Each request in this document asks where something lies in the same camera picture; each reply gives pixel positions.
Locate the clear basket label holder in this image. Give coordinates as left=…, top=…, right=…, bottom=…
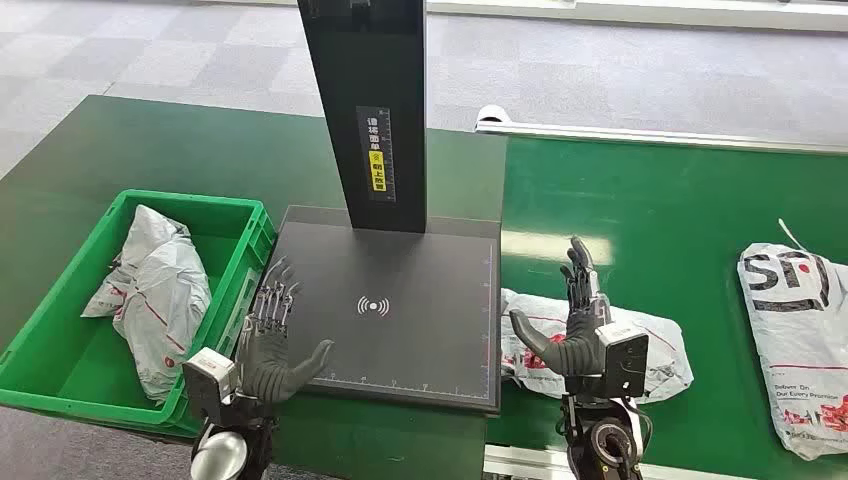
left=218, top=266, right=263, bottom=359

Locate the green plastic basket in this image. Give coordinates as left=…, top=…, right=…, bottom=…
left=0, top=189, right=278, bottom=439

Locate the small grey red-print mailer package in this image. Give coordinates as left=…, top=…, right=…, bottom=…
left=500, top=288, right=695, bottom=405

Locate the crumpled grey mailer package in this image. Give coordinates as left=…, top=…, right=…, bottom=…
left=81, top=203, right=213, bottom=404

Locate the black weighing device with column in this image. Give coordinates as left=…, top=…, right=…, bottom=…
left=268, top=0, right=503, bottom=415

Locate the white conveyor roller cap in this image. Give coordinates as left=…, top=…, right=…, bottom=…
left=476, top=104, right=513, bottom=127

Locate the short silver conveyor rail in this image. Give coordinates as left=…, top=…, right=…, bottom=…
left=483, top=443, right=757, bottom=480

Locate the long silver conveyor rail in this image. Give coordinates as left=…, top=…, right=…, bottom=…
left=474, top=120, right=848, bottom=157

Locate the white wall ledge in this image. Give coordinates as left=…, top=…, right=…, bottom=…
left=423, top=0, right=848, bottom=33

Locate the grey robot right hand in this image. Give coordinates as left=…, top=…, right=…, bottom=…
left=508, top=236, right=614, bottom=379

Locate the green conveyor belt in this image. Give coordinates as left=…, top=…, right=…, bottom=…
left=486, top=135, right=848, bottom=480

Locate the large grey SF mailer package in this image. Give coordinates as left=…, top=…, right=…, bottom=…
left=736, top=218, right=848, bottom=462

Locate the black yellow column label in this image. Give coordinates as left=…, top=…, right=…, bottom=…
left=356, top=105, right=397, bottom=203

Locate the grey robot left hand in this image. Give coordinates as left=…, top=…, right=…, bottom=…
left=235, top=256, right=336, bottom=407

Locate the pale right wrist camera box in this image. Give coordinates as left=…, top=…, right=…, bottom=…
left=594, top=322, right=651, bottom=399

